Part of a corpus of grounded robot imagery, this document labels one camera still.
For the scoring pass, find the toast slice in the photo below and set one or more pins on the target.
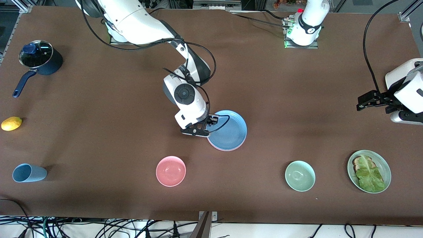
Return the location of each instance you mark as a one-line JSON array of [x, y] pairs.
[[356, 162]]

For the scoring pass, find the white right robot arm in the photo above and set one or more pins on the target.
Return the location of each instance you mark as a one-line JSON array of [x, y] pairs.
[[138, 19]]

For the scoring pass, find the brown tablecloth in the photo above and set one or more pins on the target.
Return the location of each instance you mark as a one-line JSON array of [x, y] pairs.
[[99, 99]]

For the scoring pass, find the blue cup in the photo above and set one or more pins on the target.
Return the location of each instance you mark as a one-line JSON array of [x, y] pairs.
[[29, 173]]

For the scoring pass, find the metal table edge bracket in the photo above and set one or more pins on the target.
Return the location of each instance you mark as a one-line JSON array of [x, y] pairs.
[[214, 216]]

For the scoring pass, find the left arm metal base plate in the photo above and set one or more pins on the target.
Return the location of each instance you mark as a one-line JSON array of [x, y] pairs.
[[314, 46]]

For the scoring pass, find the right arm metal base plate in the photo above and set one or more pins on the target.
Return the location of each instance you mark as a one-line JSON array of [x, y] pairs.
[[114, 41]]

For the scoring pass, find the green bowl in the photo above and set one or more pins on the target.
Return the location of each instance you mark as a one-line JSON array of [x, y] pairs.
[[300, 176]]

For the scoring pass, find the pink bowl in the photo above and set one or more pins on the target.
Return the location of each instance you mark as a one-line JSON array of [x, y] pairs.
[[171, 171]]

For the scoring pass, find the aluminium frame profile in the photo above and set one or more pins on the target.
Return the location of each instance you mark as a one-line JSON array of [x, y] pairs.
[[404, 15]]

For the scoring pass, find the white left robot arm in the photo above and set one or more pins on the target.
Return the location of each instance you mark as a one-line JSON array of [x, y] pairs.
[[413, 96]]

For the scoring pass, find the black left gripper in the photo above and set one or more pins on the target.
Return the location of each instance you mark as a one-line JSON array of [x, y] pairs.
[[385, 98]]

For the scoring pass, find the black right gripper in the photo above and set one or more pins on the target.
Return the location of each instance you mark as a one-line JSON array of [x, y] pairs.
[[210, 120]]

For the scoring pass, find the white toaster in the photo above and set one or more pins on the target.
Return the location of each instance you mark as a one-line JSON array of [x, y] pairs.
[[401, 67]]

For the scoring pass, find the green plate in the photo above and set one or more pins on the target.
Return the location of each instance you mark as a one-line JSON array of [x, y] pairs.
[[384, 165]]

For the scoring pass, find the green lettuce leaf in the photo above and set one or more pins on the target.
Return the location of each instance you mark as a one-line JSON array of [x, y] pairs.
[[368, 177]]

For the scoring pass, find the yellow lemon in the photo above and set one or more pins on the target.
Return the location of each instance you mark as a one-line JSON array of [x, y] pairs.
[[11, 123]]

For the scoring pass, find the dark blue pot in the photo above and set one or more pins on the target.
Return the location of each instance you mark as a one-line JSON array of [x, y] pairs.
[[55, 64]]

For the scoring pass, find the blue plate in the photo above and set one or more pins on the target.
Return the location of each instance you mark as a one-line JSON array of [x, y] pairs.
[[231, 135]]

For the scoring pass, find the pink plate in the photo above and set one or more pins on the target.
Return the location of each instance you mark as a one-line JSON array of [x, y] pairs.
[[227, 150]]

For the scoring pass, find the dark metal bar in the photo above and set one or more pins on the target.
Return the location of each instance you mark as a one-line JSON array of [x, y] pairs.
[[202, 228]]

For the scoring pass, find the grey metal frame piece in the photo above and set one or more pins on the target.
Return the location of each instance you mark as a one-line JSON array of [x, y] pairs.
[[216, 4]]

